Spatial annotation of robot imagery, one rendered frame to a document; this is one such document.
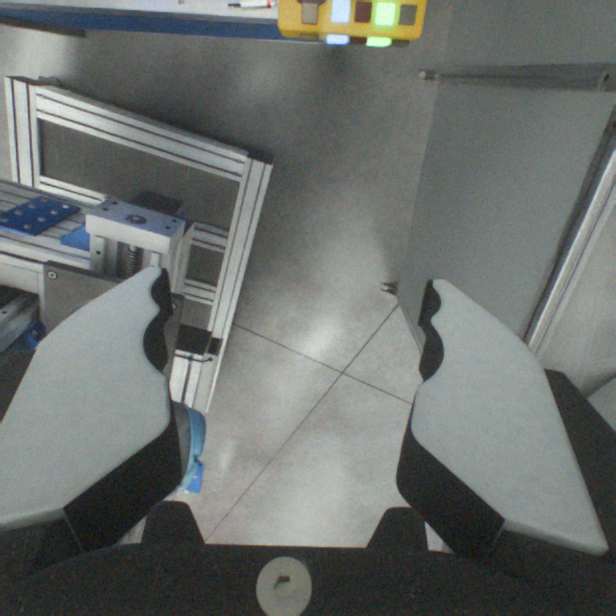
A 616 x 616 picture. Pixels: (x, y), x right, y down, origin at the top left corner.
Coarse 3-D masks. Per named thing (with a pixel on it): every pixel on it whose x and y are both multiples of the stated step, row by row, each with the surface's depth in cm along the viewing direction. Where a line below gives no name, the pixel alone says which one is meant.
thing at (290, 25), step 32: (288, 0) 40; (320, 0) 40; (352, 0) 40; (384, 0) 40; (416, 0) 40; (288, 32) 43; (320, 32) 42; (352, 32) 42; (384, 32) 42; (416, 32) 42
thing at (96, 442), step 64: (64, 320) 9; (128, 320) 9; (64, 384) 7; (128, 384) 7; (0, 448) 6; (64, 448) 6; (128, 448) 6; (0, 512) 5; (64, 512) 5; (128, 512) 6
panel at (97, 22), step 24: (48, 24) 108; (72, 24) 106; (96, 24) 102; (120, 24) 98; (144, 24) 95; (168, 24) 92; (192, 24) 89; (216, 24) 86; (240, 24) 84; (264, 24) 81
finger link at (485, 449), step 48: (432, 288) 11; (432, 336) 9; (480, 336) 9; (432, 384) 7; (480, 384) 7; (528, 384) 8; (432, 432) 6; (480, 432) 6; (528, 432) 6; (432, 480) 6; (480, 480) 6; (528, 480) 6; (576, 480) 6; (432, 528) 7; (480, 528) 6; (528, 528) 5; (576, 528) 5
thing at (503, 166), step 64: (512, 0) 86; (576, 0) 65; (448, 64) 123; (512, 64) 85; (448, 128) 121; (512, 128) 84; (576, 128) 64; (448, 192) 119; (512, 192) 82; (576, 192) 63; (448, 256) 117; (512, 256) 81; (512, 320) 80
